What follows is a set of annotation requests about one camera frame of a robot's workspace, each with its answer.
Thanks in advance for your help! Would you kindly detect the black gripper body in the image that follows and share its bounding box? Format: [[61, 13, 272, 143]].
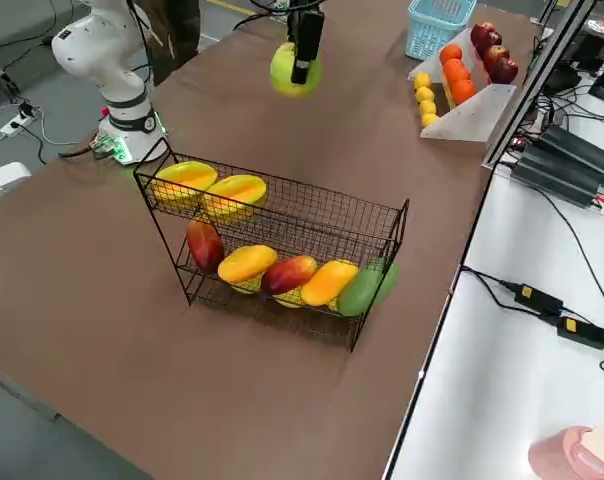
[[285, 0, 328, 65]]

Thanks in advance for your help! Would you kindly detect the green apple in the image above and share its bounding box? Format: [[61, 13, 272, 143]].
[[269, 41, 326, 99]]

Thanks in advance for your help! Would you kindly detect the light blue plastic basket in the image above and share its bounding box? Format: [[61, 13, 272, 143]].
[[406, 0, 478, 60]]

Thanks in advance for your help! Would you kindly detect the large yellow fruit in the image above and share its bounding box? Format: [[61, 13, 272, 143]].
[[150, 160, 220, 211], [201, 174, 268, 224]]

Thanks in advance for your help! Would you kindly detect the red apple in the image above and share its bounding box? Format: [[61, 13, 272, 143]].
[[483, 43, 511, 67], [470, 22, 503, 50], [490, 57, 520, 85]]

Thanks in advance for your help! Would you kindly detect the clear acrylic tiered shelf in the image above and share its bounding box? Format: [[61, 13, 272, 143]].
[[406, 24, 521, 145]]

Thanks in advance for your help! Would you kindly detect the person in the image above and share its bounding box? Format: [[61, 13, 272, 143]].
[[146, 0, 203, 86]]

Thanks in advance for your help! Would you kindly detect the yellow mango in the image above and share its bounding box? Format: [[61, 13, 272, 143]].
[[300, 259, 359, 307], [216, 244, 279, 284]]

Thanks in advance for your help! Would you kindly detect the red mango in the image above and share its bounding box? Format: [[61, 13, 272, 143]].
[[260, 254, 319, 296], [185, 220, 226, 275]]

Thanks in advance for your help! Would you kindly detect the green mango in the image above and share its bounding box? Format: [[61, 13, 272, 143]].
[[336, 259, 400, 318]]

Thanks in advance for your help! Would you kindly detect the black round stand base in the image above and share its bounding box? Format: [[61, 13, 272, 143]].
[[545, 63, 591, 99]]

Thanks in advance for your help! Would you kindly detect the black finned power supply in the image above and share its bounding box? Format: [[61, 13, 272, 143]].
[[539, 124, 604, 174], [510, 144, 604, 209]]

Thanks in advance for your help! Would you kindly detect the white power strip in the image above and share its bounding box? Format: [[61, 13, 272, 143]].
[[0, 107, 38, 137]]

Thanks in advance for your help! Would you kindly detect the white box red label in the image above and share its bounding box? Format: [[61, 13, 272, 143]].
[[0, 162, 33, 204]]

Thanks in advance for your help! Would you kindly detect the black power brick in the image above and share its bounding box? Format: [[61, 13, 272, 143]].
[[513, 282, 566, 315], [555, 314, 604, 351]]

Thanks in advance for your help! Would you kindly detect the white side table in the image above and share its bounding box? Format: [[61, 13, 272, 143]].
[[381, 0, 604, 480]]

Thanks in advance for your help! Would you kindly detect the pink round object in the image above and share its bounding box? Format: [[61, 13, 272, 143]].
[[526, 424, 604, 480]]

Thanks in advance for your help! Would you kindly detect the black wire fruit shelf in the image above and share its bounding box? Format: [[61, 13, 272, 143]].
[[133, 138, 411, 354]]

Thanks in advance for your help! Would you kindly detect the grey metal post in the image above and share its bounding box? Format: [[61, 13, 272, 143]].
[[481, 0, 599, 171]]

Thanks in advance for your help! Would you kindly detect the black power brick cable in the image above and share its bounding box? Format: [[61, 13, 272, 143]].
[[459, 266, 521, 311]]

